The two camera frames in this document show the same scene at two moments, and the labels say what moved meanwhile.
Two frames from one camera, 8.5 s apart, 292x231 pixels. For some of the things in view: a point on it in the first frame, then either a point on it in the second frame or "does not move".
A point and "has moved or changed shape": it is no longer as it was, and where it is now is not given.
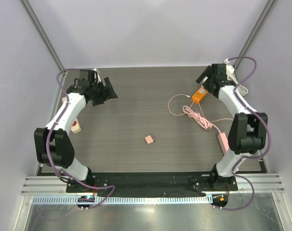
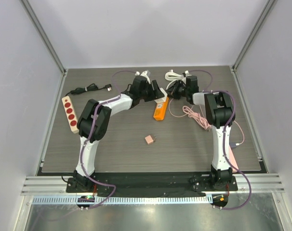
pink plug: [149, 139] does not move
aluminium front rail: [38, 185] does not move
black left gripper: [107, 94] → [157, 93]
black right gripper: [209, 77] → [177, 88]
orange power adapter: [198, 96] has moved or changed shape
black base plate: [167, 183] does not move
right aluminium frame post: [268, 7] does not move
